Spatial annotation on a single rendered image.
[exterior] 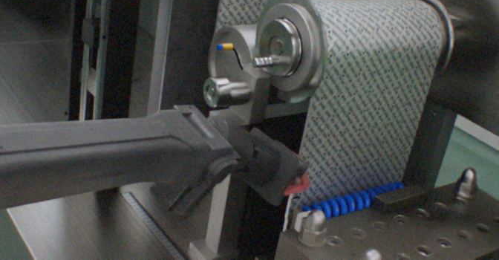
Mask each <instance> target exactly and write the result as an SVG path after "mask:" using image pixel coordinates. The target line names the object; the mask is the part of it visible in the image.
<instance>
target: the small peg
mask: <svg viewBox="0 0 499 260"><path fill-rule="evenodd" d="M252 65H253V67H254V68H271V67H273V66H274V60H273V58H272V57H271V56H268V57H259V58H254V60H253V61H252Z"/></svg>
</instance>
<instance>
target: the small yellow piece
mask: <svg viewBox="0 0 499 260"><path fill-rule="evenodd" d="M217 50H218V51H230V50H233V51H234V53H235V55H236V58H237V61H238V65H240V67H241V70H243V69H244V68H243V66H242V64H241V61H240V57H238V53H237V52H236V50H235V49H234V47H233V44H232V43H226V44H218V45H217Z"/></svg>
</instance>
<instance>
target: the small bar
mask: <svg viewBox="0 0 499 260"><path fill-rule="evenodd" d="M427 194H428V192H427V191H426V190H424V189H423V188H422V187H421V186H419V185H413V186H408V187H406V188H402V189H397V190H394V191H390V192H386V193H383V194H382V195H376V196H374V201H373V204H372V206H373V207H375V208H376V210H378V211H379V212H381V213H382V214H385V213H389V212H392V211H393V210H396V209H402V208H404V207H409V206H411V205H415V204H419V203H422V202H425V199H426V196H427Z"/></svg>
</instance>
